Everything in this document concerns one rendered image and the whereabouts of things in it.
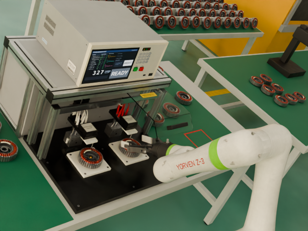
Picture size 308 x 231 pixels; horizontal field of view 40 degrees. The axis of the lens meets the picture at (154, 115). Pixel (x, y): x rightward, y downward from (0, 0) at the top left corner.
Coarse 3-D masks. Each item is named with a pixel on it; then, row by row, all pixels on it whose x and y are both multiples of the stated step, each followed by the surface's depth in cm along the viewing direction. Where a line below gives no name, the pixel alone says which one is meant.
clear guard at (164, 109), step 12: (132, 96) 197; (156, 96) 205; (168, 96) 209; (144, 108) 193; (156, 108) 196; (168, 108) 200; (180, 108) 204; (156, 120) 189; (168, 120) 194; (180, 120) 199; (156, 132) 188; (168, 132) 193; (180, 132) 198
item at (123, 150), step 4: (124, 140) 210; (128, 140) 211; (132, 140) 213; (120, 144) 208; (132, 144) 213; (136, 144) 211; (140, 144) 213; (120, 148) 207; (124, 148) 205; (124, 152) 206; (128, 152) 205; (132, 152) 205; (128, 156) 206; (132, 156) 206; (136, 156) 208
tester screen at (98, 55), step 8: (96, 56) 173; (104, 56) 176; (112, 56) 179; (120, 56) 182; (128, 56) 185; (88, 64) 173; (96, 64) 176; (104, 64) 179; (112, 64) 182; (88, 72) 176; (104, 72) 182; (88, 80) 179; (96, 80) 182
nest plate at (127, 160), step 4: (112, 144) 210; (116, 144) 211; (112, 148) 208; (116, 148) 209; (116, 152) 206; (120, 152) 207; (120, 156) 205; (124, 156) 206; (140, 156) 210; (144, 156) 212; (124, 160) 204; (128, 160) 205; (132, 160) 206; (136, 160) 207; (140, 160) 209; (128, 164) 204
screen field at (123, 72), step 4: (124, 68) 189; (128, 68) 190; (112, 72) 185; (116, 72) 187; (120, 72) 189; (124, 72) 191; (128, 72) 192; (112, 76) 187; (116, 76) 189; (120, 76) 190; (124, 76) 192
